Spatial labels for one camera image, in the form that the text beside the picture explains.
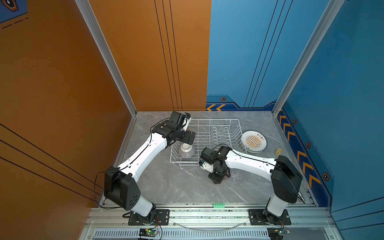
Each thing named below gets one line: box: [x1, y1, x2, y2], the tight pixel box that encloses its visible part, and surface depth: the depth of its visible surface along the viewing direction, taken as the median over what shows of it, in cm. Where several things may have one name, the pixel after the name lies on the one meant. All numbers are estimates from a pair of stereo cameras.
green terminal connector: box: [213, 203, 225, 209], surface depth 79 cm
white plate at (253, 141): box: [239, 130, 268, 154], surface depth 101 cm
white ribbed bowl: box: [179, 142, 196, 158], surface depth 93 cm
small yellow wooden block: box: [275, 147, 282, 156], surface depth 98 cm
